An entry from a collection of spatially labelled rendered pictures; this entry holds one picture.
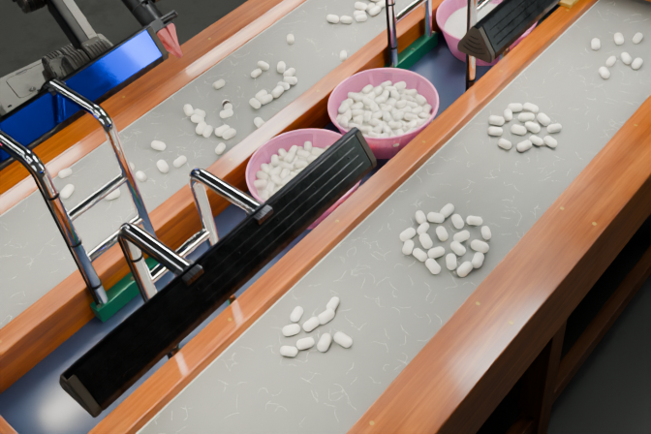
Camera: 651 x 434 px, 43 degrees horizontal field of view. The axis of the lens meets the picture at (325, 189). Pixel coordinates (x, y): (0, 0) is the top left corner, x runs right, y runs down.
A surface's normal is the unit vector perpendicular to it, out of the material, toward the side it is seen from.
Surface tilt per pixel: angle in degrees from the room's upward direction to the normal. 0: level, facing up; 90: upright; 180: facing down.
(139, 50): 58
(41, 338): 90
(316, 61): 0
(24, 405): 0
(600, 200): 0
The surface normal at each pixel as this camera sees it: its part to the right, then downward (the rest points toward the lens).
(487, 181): -0.11, -0.70
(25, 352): 0.74, 0.42
